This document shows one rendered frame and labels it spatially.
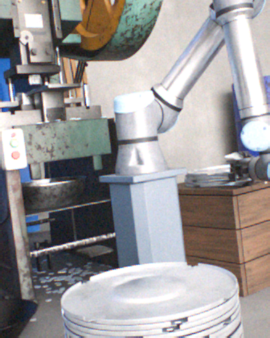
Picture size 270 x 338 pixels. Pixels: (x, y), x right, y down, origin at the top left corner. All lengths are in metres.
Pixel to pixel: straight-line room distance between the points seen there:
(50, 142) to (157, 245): 0.71
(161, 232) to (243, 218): 0.37
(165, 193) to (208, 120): 2.81
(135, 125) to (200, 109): 2.77
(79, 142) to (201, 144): 2.25
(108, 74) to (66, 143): 1.79
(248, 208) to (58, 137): 0.76
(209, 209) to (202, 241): 0.12
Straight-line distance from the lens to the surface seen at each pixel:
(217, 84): 4.27
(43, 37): 2.13
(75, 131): 1.95
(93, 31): 2.44
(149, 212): 1.35
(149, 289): 0.84
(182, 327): 0.73
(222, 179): 1.74
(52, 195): 2.00
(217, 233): 1.69
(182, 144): 3.98
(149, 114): 1.39
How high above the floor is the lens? 0.55
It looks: 3 degrees down
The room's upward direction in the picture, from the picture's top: 7 degrees counter-clockwise
